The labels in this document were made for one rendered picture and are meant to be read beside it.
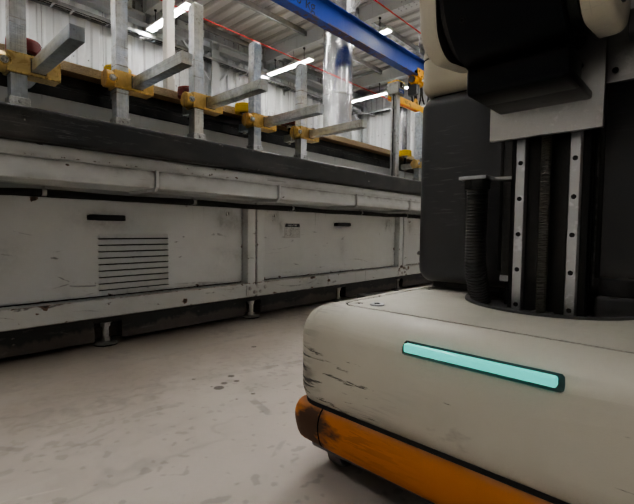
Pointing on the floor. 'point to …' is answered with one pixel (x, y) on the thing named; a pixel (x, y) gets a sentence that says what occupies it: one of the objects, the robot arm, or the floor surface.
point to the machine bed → (167, 243)
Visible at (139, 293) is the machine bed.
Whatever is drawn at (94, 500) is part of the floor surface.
